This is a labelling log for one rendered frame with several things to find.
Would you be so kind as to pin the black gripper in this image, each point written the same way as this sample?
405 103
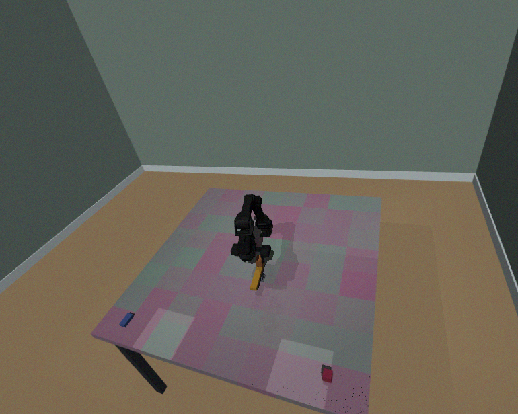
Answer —
264 250

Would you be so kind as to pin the blue block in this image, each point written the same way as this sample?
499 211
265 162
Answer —
126 320

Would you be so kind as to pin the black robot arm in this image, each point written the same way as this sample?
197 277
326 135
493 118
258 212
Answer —
244 222

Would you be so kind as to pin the orange-yellow bar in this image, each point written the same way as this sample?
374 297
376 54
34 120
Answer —
257 274

